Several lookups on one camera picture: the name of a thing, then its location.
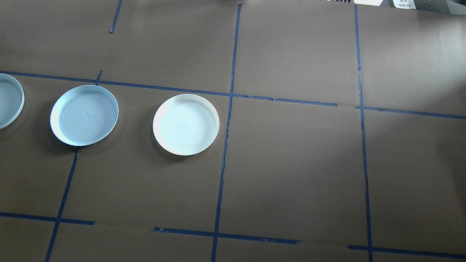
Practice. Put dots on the black box with label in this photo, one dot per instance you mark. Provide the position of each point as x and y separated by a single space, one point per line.
424 4

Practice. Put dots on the white plate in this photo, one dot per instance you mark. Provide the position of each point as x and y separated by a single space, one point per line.
185 124

